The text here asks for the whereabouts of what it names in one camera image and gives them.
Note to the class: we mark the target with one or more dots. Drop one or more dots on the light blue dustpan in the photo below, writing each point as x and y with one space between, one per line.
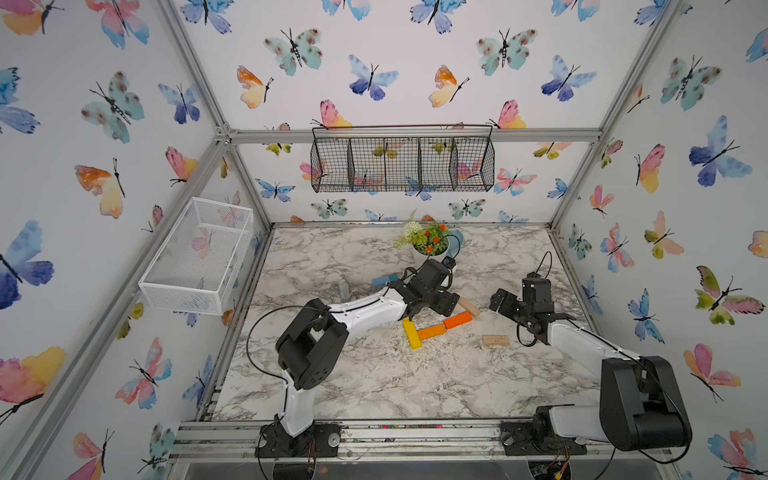
456 241

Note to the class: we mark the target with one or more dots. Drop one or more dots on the amber orange block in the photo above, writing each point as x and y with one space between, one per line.
431 332

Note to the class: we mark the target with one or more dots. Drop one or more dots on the yellow block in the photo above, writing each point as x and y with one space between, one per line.
412 334

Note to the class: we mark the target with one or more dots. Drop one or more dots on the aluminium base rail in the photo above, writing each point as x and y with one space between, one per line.
377 440

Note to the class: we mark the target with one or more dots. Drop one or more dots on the teal cleaning brush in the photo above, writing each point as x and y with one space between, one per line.
344 292

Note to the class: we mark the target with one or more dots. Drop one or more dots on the natural wood printed block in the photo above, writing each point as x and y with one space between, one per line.
495 340

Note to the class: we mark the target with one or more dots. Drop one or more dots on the red orange block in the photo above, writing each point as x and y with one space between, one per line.
458 320

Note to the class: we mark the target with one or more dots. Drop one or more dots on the light blue block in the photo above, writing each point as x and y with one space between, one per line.
383 281

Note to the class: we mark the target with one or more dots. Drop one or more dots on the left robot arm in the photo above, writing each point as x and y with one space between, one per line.
310 347

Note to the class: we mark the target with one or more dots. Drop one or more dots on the black wire wall basket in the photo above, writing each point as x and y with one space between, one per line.
407 159

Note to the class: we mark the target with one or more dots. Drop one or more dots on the white pot with flowers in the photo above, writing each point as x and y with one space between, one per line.
430 239

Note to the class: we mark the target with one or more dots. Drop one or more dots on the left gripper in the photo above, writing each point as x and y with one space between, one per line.
445 303

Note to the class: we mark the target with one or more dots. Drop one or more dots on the white mesh wall basket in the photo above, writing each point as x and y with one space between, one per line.
196 265

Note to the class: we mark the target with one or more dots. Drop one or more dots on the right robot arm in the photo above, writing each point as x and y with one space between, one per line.
640 406

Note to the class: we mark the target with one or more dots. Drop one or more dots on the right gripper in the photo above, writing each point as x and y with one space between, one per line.
506 306

